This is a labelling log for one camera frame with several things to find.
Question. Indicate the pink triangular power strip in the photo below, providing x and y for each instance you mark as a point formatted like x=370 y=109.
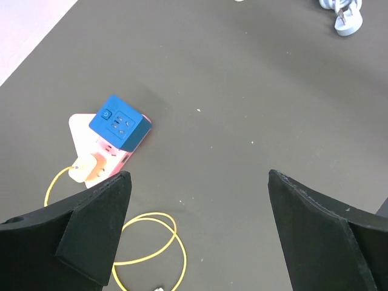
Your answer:
x=106 y=159

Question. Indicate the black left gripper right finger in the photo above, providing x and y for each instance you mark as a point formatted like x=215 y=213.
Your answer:
x=328 y=244

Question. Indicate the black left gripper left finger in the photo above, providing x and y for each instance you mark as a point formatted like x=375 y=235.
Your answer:
x=68 y=245

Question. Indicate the blue cube power socket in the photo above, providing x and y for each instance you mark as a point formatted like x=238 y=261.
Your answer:
x=120 y=124

